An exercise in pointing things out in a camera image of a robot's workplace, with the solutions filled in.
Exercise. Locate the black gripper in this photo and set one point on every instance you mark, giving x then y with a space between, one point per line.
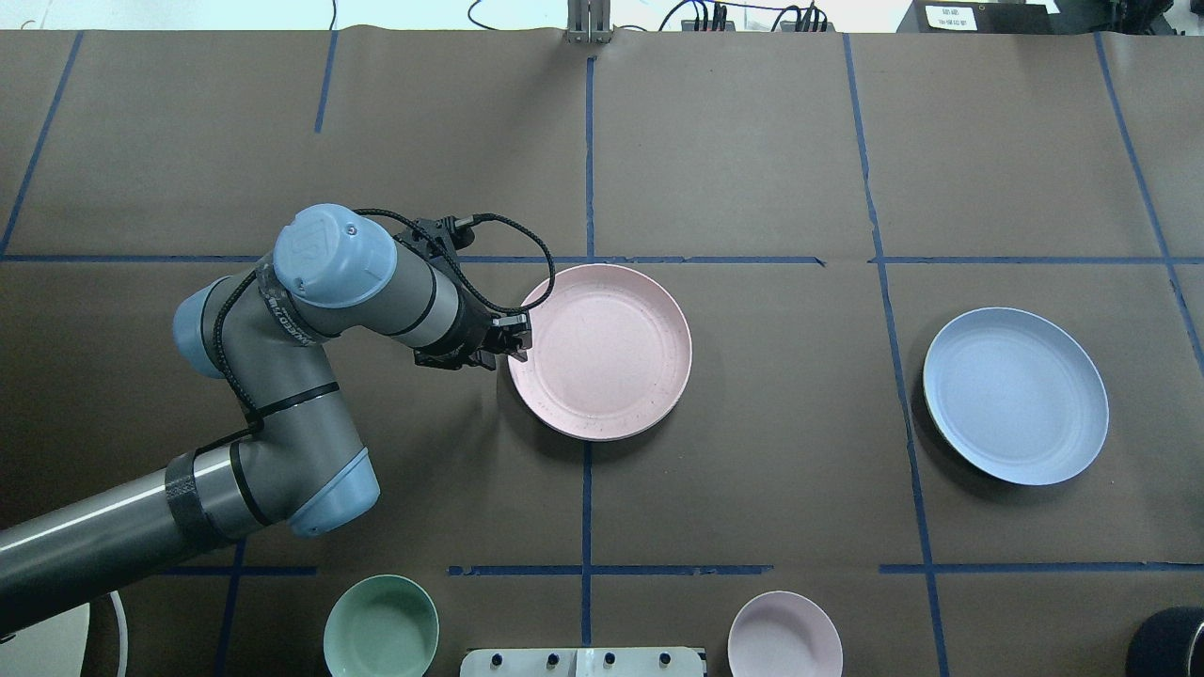
470 336

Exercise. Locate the pink plate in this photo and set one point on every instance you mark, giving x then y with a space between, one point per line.
611 353

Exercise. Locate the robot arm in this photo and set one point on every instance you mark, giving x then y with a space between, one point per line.
299 459

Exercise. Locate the green bowl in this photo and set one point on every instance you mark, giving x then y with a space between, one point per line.
384 625

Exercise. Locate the white pole with base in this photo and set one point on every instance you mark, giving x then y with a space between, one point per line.
586 661

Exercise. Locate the pink bowl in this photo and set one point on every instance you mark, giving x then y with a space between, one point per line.
781 633

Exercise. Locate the blue plate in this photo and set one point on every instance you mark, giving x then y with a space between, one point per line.
1016 396

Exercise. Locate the black box with label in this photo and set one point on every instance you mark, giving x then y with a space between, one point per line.
980 17

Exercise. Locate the cream toaster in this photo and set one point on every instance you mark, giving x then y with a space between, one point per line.
55 647

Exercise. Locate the dark blue saucepan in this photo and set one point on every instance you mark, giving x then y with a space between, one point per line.
1169 643

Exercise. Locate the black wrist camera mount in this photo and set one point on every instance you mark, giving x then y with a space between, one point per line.
438 241

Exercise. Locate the aluminium frame post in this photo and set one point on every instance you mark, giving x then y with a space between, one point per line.
588 22

